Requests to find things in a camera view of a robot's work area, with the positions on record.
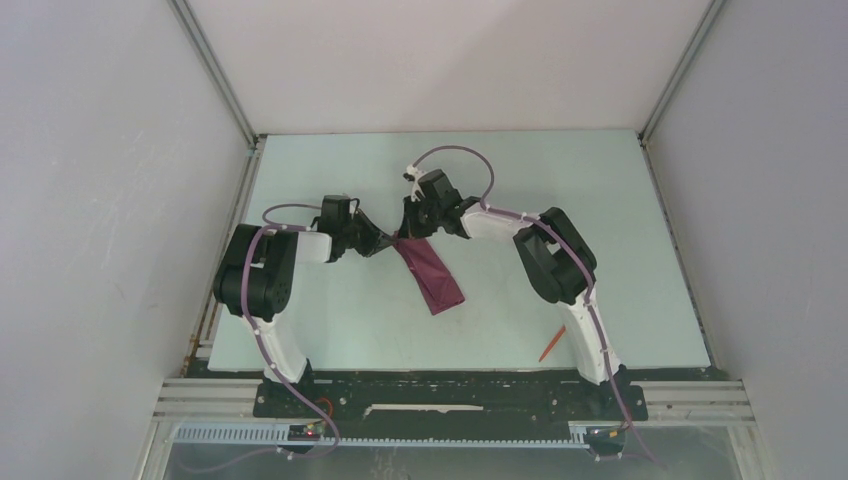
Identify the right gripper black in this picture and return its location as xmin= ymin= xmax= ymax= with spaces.
xmin=398 ymin=195 xmax=442 ymax=240

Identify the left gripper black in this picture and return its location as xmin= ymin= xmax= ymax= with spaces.
xmin=339 ymin=209 xmax=396 ymax=258

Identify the magenta cloth napkin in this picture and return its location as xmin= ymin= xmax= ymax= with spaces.
xmin=394 ymin=238 xmax=466 ymax=315

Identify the orange plastic knife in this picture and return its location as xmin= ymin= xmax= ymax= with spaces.
xmin=538 ymin=326 xmax=566 ymax=363

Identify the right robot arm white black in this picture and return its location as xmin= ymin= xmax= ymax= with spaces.
xmin=399 ymin=166 xmax=622 ymax=418

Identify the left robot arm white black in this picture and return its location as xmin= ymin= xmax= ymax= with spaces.
xmin=213 ymin=195 xmax=394 ymax=417

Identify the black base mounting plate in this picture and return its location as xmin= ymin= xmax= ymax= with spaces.
xmin=253 ymin=369 xmax=649 ymax=442

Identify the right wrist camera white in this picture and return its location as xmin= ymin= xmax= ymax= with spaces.
xmin=403 ymin=164 xmax=427 ymax=202

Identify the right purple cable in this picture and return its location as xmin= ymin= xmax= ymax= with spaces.
xmin=410 ymin=145 xmax=667 ymax=472

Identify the right corner aluminium post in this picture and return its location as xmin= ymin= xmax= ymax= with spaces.
xmin=638 ymin=0 xmax=728 ymax=148

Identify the corner aluminium post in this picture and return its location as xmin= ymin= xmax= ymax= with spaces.
xmin=166 ymin=0 xmax=260 ymax=149
xmin=638 ymin=0 xmax=728 ymax=148

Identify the aluminium frame rail front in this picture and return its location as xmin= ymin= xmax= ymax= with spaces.
xmin=153 ymin=379 xmax=755 ymax=448

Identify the left corner aluminium post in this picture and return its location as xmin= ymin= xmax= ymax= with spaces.
xmin=166 ymin=0 xmax=260 ymax=149

